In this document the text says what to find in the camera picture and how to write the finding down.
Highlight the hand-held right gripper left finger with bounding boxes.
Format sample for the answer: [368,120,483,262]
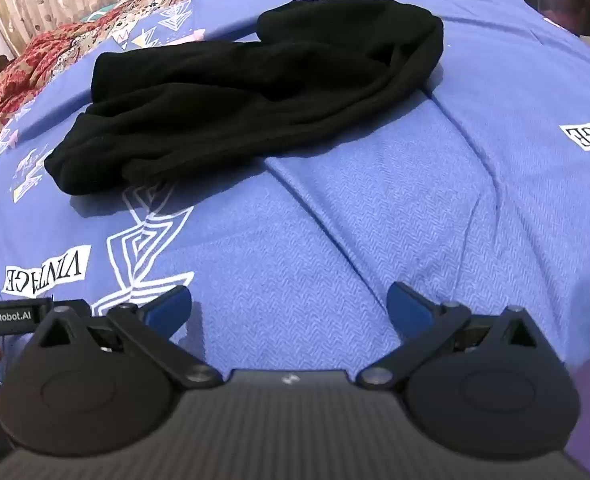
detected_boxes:
[32,285,223,391]

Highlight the blue printed bedsheet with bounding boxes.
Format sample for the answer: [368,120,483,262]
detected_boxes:
[0,0,590,401]

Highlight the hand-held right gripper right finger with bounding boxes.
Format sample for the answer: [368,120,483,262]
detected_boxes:
[357,281,550,391]

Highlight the black pants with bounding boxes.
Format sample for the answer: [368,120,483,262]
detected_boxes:
[44,0,446,197]

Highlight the red patterned quilt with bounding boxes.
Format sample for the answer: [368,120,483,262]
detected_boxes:
[0,0,306,161]

